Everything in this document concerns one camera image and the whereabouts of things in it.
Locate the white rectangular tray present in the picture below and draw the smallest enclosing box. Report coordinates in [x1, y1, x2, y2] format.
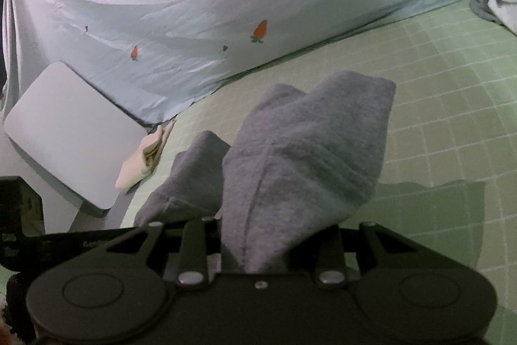
[3, 61, 150, 234]

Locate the beige folded cloth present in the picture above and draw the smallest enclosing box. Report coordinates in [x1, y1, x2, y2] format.
[115, 120, 177, 192]

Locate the grey cloth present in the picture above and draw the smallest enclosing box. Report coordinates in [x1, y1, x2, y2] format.
[470, 0, 502, 23]

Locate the light blue carrot print sheet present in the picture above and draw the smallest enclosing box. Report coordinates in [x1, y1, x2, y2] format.
[0, 0, 501, 127]

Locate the white cloth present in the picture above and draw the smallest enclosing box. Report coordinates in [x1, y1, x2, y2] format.
[487, 0, 517, 36]

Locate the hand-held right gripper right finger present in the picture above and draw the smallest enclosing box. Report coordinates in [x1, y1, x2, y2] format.
[315, 221, 423, 285]

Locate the grey hoodie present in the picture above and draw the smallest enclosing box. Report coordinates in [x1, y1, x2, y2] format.
[133, 70, 397, 275]

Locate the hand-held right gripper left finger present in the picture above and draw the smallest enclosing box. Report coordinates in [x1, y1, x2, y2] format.
[107, 216, 222, 286]

